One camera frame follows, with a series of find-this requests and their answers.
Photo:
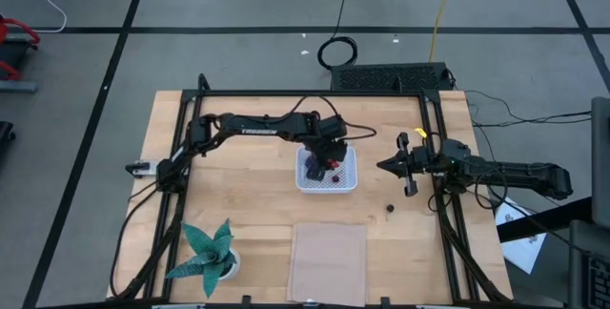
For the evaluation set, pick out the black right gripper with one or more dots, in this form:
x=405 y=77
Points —
x=421 y=161

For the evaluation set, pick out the white perforated plastic basket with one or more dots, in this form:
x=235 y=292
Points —
x=348 y=175

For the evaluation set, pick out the black perforated computer case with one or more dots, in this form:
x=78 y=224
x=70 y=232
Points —
x=391 y=77

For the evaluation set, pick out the white printed paper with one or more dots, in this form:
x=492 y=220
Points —
x=519 y=247

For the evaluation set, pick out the silver bracket plate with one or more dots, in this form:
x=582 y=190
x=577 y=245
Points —
x=143 y=168

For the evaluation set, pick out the black aluminium table frame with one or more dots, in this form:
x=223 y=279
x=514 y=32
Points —
x=267 y=93

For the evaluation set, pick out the green potted plant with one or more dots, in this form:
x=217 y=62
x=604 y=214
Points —
x=209 y=252

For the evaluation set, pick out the black keyboard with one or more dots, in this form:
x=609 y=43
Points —
x=600 y=285

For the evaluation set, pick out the grey desk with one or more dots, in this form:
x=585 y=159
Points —
x=579 y=252

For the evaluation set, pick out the red framed cart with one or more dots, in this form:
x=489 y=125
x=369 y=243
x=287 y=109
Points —
x=19 y=25

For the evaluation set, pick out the black beam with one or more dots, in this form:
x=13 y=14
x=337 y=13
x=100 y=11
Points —
x=548 y=220

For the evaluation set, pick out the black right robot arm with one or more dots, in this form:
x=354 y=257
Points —
x=524 y=175

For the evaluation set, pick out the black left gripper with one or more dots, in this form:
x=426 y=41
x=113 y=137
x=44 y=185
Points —
x=329 y=149

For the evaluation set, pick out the small black round fruit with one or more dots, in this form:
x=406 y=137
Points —
x=390 y=208

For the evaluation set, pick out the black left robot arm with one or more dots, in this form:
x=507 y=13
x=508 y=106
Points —
x=267 y=125

